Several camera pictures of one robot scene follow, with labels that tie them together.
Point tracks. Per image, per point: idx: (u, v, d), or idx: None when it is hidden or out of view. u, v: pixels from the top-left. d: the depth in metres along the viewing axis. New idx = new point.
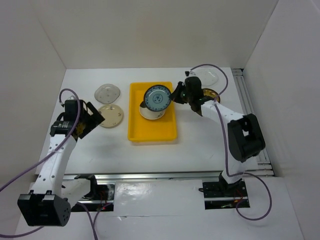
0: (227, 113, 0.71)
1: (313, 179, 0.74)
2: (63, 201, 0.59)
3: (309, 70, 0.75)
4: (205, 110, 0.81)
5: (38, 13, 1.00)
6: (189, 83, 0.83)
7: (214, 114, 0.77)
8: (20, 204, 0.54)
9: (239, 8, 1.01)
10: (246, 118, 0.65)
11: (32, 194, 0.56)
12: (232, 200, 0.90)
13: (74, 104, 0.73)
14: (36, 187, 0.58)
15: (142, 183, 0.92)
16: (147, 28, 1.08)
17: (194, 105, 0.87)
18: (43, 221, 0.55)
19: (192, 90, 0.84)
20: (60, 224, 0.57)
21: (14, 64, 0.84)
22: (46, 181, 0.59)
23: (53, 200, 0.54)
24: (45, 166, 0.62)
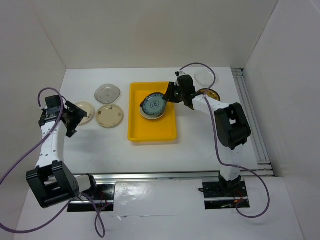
0: (215, 104, 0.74)
1: (313, 179, 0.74)
2: (71, 173, 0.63)
3: (309, 70, 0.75)
4: (196, 104, 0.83)
5: (38, 13, 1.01)
6: (181, 79, 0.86)
7: (203, 107, 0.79)
8: (30, 181, 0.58)
9: (239, 8, 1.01)
10: (232, 107, 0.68)
11: (39, 169, 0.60)
12: (232, 200, 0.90)
13: (55, 99, 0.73)
14: (42, 163, 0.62)
15: (142, 183, 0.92)
16: (147, 28, 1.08)
17: (187, 101, 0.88)
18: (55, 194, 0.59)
19: (184, 86, 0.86)
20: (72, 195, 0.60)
21: (13, 65, 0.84)
22: (49, 155, 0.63)
23: (62, 167, 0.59)
24: (45, 146, 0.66)
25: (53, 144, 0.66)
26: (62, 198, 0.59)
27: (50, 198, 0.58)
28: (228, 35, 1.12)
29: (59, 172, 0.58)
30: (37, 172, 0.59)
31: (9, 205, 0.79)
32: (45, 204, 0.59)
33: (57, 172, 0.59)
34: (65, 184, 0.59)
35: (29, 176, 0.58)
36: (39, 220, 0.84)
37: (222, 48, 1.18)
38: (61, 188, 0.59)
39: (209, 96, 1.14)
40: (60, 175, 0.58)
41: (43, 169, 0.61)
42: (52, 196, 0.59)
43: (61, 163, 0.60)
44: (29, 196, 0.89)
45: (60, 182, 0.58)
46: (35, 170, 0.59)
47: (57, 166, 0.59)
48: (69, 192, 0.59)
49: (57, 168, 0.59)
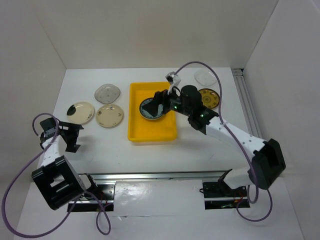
0: (245, 139, 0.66)
1: (313, 179, 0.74)
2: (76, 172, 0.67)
3: (309, 70, 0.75)
4: (212, 130, 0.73)
5: (37, 12, 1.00)
6: (189, 97, 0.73)
7: (224, 136, 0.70)
8: (36, 179, 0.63)
9: (239, 8, 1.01)
10: (268, 145, 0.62)
11: (43, 168, 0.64)
12: (232, 200, 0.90)
13: (50, 120, 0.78)
14: (45, 163, 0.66)
15: (142, 183, 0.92)
16: (147, 28, 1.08)
17: (196, 123, 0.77)
18: (60, 190, 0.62)
19: (193, 105, 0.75)
20: (80, 189, 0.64)
21: (13, 64, 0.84)
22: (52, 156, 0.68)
23: (65, 158, 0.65)
24: (46, 153, 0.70)
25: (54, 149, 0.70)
26: (69, 192, 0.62)
27: (56, 193, 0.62)
28: (228, 35, 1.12)
29: (63, 165, 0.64)
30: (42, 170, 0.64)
31: (9, 205, 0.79)
32: (53, 201, 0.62)
33: (60, 165, 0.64)
34: (70, 176, 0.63)
35: (35, 175, 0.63)
36: (40, 221, 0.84)
37: (222, 48, 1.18)
38: (68, 182, 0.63)
39: (208, 96, 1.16)
40: (64, 168, 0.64)
41: (47, 168, 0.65)
42: (58, 191, 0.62)
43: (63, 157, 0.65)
44: (29, 197, 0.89)
45: (65, 175, 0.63)
46: (40, 169, 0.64)
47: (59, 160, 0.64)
48: (75, 184, 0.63)
49: (60, 162, 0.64)
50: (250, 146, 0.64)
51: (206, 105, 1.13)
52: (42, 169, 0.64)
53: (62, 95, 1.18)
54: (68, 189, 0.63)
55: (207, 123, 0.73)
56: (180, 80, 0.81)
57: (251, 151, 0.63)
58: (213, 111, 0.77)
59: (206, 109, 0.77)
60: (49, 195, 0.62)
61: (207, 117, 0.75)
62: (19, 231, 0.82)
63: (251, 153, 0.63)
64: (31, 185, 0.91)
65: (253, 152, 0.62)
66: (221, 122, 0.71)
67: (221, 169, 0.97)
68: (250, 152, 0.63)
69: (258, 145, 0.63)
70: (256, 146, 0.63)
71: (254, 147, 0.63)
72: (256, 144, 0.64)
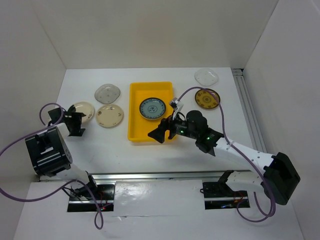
0: (253, 156, 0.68)
1: (314, 179, 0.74)
2: (65, 143, 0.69)
3: (310, 71, 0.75)
4: (220, 151, 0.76)
5: (37, 12, 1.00)
6: (196, 122, 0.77)
7: (232, 155, 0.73)
8: (28, 143, 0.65)
9: (239, 8, 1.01)
10: (277, 158, 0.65)
11: (36, 136, 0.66)
12: (232, 200, 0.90)
13: (57, 110, 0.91)
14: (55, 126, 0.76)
15: (142, 183, 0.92)
16: (147, 27, 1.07)
17: (203, 146, 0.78)
18: (47, 156, 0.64)
19: (199, 128, 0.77)
20: (65, 161, 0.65)
21: (13, 64, 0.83)
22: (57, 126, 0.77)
23: (56, 129, 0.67)
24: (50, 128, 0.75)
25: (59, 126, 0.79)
26: (54, 160, 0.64)
27: (42, 159, 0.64)
28: (228, 35, 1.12)
29: (53, 133, 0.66)
30: (34, 137, 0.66)
31: (9, 205, 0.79)
32: (39, 166, 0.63)
33: (51, 133, 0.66)
34: (58, 144, 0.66)
35: (28, 140, 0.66)
36: (40, 221, 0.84)
37: (222, 48, 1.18)
38: (56, 150, 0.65)
39: (208, 96, 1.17)
40: (55, 136, 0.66)
41: (40, 136, 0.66)
42: (45, 156, 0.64)
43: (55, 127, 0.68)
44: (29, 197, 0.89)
45: (54, 143, 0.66)
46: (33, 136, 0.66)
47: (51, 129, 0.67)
48: (61, 152, 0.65)
49: (51, 130, 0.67)
50: (260, 163, 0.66)
51: (207, 105, 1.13)
52: (34, 136, 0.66)
53: (62, 95, 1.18)
54: (54, 158, 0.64)
55: (214, 146, 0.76)
56: (183, 104, 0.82)
57: (261, 167, 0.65)
58: (219, 133, 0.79)
59: (211, 131, 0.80)
60: (35, 159, 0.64)
61: (214, 139, 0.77)
62: (19, 231, 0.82)
63: (262, 169, 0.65)
64: (31, 185, 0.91)
65: (264, 168, 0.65)
66: (227, 142, 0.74)
67: (221, 169, 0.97)
68: (260, 168, 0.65)
69: (267, 160, 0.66)
70: (265, 162, 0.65)
71: (264, 163, 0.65)
72: (265, 160, 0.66)
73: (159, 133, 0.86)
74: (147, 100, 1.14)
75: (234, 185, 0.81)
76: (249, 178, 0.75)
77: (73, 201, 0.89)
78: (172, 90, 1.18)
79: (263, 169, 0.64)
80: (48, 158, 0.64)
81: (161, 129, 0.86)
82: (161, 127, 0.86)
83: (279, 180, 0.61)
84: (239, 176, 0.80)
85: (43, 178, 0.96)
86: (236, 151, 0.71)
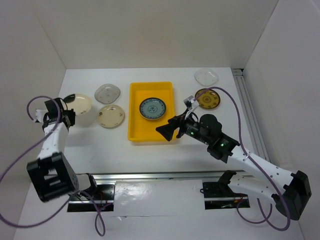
0: (272, 172, 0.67)
1: (314, 179, 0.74)
2: (71, 168, 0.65)
3: (309, 71, 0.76)
4: (235, 161, 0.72)
5: (37, 13, 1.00)
6: (209, 127, 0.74)
7: (249, 168, 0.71)
8: (29, 172, 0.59)
9: (239, 8, 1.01)
10: (296, 177, 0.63)
11: (39, 162, 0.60)
12: (232, 200, 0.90)
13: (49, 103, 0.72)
14: (42, 155, 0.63)
15: (142, 183, 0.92)
16: (147, 27, 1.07)
17: (216, 153, 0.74)
18: (54, 183, 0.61)
19: (213, 134, 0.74)
20: (72, 189, 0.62)
21: (13, 64, 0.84)
22: (50, 149, 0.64)
23: (62, 157, 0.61)
24: (46, 142, 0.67)
25: (54, 139, 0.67)
26: (61, 189, 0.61)
27: (49, 187, 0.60)
28: (228, 35, 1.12)
29: (58, 162, 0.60)
30: (36, 162, 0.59)
31: (9, 205, 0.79)
32: (45, 197, 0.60)
33: (56, 161, 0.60)
34: (65, 174, 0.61)
35: (30, 167, 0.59)
36: (39, 221, 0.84)
37: (222, 48, 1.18)
38: (61, 179, 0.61)
39: (208, 96, 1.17)
40: (61, 166, 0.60)
41: (43, 160, 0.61)
42: (51, 187, 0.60)
43: (60, 153, 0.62)
44: (29, 197, 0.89)
45: (60, 172, 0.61)
46: (34, 161, 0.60)
47: (56, 155, 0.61)
48: (68, 183, 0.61)
49: (57, 158, 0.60)
50: (279, 181, 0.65)
51: (207, 105, 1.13)
52: (37, 163, 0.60)
53: (62, 96, 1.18)
54: (61, 188, 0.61)
55: (230, 154, 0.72)
56: (197, 105, 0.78)
57: (281, 186, 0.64)
58: (232, 139, 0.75)
59: (225, 136, 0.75)
60: (41, 188, 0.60)
61: (227, 146, 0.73)
62: (19, 231, 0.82)
63: (282, 188, 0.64)
64: (31, 185, 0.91)
65: (284, 187, 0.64)
66: (244, 153, 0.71)
67: (220, 169, 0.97)
68: (280, 186, 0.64)
69: (286, 178, 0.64)
70: (285, 180, 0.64)
71: (283, 181, 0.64)
72: (284, 178, 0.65)
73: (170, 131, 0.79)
74: (147, 100, 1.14)
75: (237, 189, 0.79)
76: (257, 185, 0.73)
77: (73, 201, 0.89)
78: (172, 90, 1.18)
79: (284, 188, 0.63)
80: (56, 189, 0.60)
81: (171, 127, 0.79)
82: (171, 125, 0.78)
83: (298, 201, 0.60)
84: (244, 181, 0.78)
85: None
86: (254, 164, 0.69)
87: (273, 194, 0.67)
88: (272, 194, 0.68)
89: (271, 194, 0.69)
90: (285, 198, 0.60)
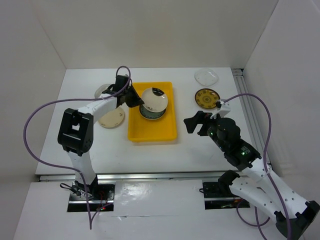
0: (287, 195, 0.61)
1: (314, 179, 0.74)
2: (92, 132, 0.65)
3: (310, 70, 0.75)
4: (252, 174, 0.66)
5: (38, 13, 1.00)
6: (227, 130, 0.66)
7: (265, 184, 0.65)
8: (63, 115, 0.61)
9: (239, 8, 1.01)
10: (311, 208, 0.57)
11: (75, 110, 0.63)
12: (232, 200, 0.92)
13: (124, 79, 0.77)
14: (81, 109, 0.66)
15: (143, 183, 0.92)
16: (147, 27, 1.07)
17: (233, 159, 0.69)
18: (73, 135, 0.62)
19: (231, 139, 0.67)
20: (79, 150, 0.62)
21: (13, 64, 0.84)
22: (89, 109, 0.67)
23: (89, 119, 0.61)
24: (92, 102, 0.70)
25: (98, 105, 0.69)
26: (73, 142, 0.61)
27: (68, 134, 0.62)
28: (229, 35, 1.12)
29: (84, 122, 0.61)
30: (72, 111, 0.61)
31: (9, 205, 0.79)
32: (61, 138, 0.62)
33: (83, 120, 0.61)
34: (83, 133, 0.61)
35: (67, 111, 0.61)
36: (39, 221, 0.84)
37: (222, 49, 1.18)
38: (78, 134, 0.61)
39: (208, 96, 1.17)
40: (85, 125, 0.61)
41: (77, 113, 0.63)
42: (70, 135, 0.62)
43: (90, 117, 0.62)
44: (28, 197, 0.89)
45: (81, 130, 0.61)
46: (73, 109, 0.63)
47: (87, 116, 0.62)
48: (81, 142, 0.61)
49: (87, 117, 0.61)
50: (293, 208, 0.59)
51: (207, 105, 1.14)
52: (73, 110, 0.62)
53: (62, 96, 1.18)
54: (73, 142, 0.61)
55: (249, 166, 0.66)
56: (229, 109, 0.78)
57: (293, 213, 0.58)
58: (254, 149, 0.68)
59: (246, 144, 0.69)
60: (61, 131, 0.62)
61: (247, 156, 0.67)
62: (19, 231, 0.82)
63: (292, 213, 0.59)
64: (31, 185, 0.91)
65: (295, 214, 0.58)
66: (264, 169, 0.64)
67: (220, 169, 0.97)
68: (291, 212, 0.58)
69: (300, 205, 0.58)
70: (298, 207, 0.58)
71: (296, 208, 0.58)
72: (298, 205, 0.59)
73: (191, 123, 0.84)
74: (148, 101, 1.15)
75: (238, 192, 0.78)
76: (261, 197, 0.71)
77: (73, 201, 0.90)
78: (172, 90, 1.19)
79: (294, 215, 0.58)
80: (71, 139, 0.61)
81: (194, 121, 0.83)
82: (193, 119, 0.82)
83: (304, 230, 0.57)
84: (246, 187, 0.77)
85: (43, 178, 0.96)
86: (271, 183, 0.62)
87: (277, 212, 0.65)
88: (275, 212, 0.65)
89: (274, 210, 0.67)
90: (291, 223, 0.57)
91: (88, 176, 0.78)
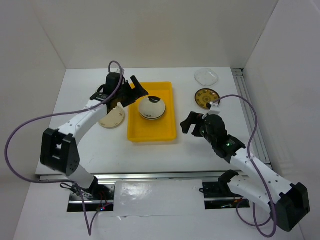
0: (271, 178, 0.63)
1: (314, 179, 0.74)
2: (77, 151, 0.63)
3: (310, 70, 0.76)
4: (237, 163, 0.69)
5: (38, 13, 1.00)
6: (212, 124, 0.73)
7: (250, 172, 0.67)
8: (43, 136, 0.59)
9: (239, 8, 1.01)
10: (295, 188, 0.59)
11: (56, 131, 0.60)
12: (232, 200, 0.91)
13: (114, 81, 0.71)
14: (63, 129, 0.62)
15: (142, 183, 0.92)
16: (147, 27, 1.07)
17: (220, 151, 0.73)
18: (56, 156, 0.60)
19: (216, 132, 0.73)
20: (64, 171, 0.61)
21: (14, 64, 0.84)
22: (72, 127, 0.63)
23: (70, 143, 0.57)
24: (76, 117, 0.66)
25: (83, 120, 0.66)
26: (57, 164, 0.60)
27: (50, 156, 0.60)
28: (229, 35, 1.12)
29: (65, 146, 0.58)
30: (52, 133, 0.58)
31: (9, 205, 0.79)
32: (44, 160, 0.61)
33: (64, 143, 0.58)
34: (65, 157, 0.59)
35: (46, 133, 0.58)
36: (39, 221, 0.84)
37: (222, 49, 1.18)
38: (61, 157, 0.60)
39: (209, 97, 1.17)
40: (66, 149, 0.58)
41: (59, 134, 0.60)
42: (52, 157, 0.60)
43: (72, 139, 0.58)
44: (29, 197, 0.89)
45: (62, 154, 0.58)
46: (53, 130, 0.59)
47: (68, 138, 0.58)
48: (64, 166, 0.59)
49: (67, 140, 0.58)
50: (277, 189, 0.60)
51: (207, 106, 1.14)
52: (54, 132, 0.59)
53: (62, 96, 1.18)
54: (57, 164, 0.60)
55: (233, 155, 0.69)
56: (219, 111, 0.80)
57: (277, 193, 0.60)
58: (240, 141, 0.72)
59: (232, 139, 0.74)
60: (44, 154, 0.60)
61: (233, 146, 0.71)
62: (19, 231, 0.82)
63: (277, 195, 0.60)
64: (31, 185, 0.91)
65: (279, 195, 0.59)
66: (248, 156, 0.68)
67: (220, 169, 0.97)
68: (275, 193, 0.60)
69: (283, 188, 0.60)
70: (282, 189, 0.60)
71: (280, 189, 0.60)
72: (282, 186, 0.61)
73: (185, 124, 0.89)
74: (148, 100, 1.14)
75: (236, 189, 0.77)
76: (256, 191, 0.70)
77: (73, 201, 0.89)
78: (172, 89, 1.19)
79: (279, 196, 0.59)
80: (54, 162, 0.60)
81: (188, 121, 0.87)
82: (188, 119, 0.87)
83: (292, 211, 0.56)
84: (245, 183, 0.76)
85: (43, 178, 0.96)
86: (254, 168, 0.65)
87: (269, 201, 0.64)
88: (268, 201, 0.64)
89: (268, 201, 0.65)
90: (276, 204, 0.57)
91: (88, 178, 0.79)
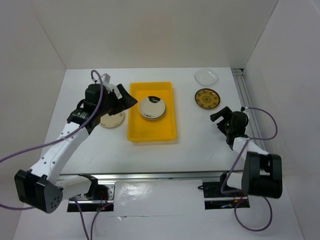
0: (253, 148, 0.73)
1: (313, 179, 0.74)
2: (57, 189, 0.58)
3: (310, 70, 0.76)
4: (237, 143, 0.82)
5: (38, 12, 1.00)
6: (235, 115, 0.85)
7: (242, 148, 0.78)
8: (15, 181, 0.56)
9: (239, 8, 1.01)
10: (271, 157, 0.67)
11: (29, 174, 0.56)
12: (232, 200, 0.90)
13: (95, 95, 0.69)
14: (35, 169, 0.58)
15: (142, 183, 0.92)
16: (147, 27, 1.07)
17: (229, 137, 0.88)
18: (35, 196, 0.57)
19: (233, 123, 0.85)
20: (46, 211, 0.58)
21: (14, 64, 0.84)
22: (45, 165, 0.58)
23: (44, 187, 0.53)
24: (51, 150, 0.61)
25: (58, 153, 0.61)
26: (36, 205, 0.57)
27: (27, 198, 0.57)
28: (229, 35, 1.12)
29: (38, 191, 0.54)
30: (23, 177, 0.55)
31: (9, 204, 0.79)
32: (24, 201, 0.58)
33: (38, 187, 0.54)
34: (42, 200, 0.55)
35: (18, 177, 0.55)
36: (39, 220, 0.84)
37: (221, 48, 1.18)
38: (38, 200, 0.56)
39: (208, 96, 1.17)
40: (40, 194, 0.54)
41: (32, 175, 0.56)
42: (29, 200, 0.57)
43: (45, 183, 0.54)
44: None
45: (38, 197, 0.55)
46: (25, 173, 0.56)
47: (42, 182, 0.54)
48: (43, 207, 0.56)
49: (40, 184, 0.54)
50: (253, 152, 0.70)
51: (207, 106, 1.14)
52: (26, 175, 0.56)
53: (62, 95, 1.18)
54: (36, 205, 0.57)
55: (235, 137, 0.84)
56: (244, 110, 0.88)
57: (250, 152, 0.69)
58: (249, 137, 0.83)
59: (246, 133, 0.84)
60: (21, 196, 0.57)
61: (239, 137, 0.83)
62: (19, 230, 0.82)
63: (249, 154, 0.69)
64: None
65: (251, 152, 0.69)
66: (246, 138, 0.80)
67: (220, 169, 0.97)
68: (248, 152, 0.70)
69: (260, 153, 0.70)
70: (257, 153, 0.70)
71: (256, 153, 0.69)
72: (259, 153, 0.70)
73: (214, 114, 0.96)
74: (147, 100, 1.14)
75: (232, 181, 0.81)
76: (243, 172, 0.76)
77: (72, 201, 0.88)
78: (172, 89, 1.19)
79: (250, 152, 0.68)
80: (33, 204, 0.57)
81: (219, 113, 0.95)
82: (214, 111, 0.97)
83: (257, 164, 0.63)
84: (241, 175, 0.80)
85: None
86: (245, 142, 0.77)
87: None
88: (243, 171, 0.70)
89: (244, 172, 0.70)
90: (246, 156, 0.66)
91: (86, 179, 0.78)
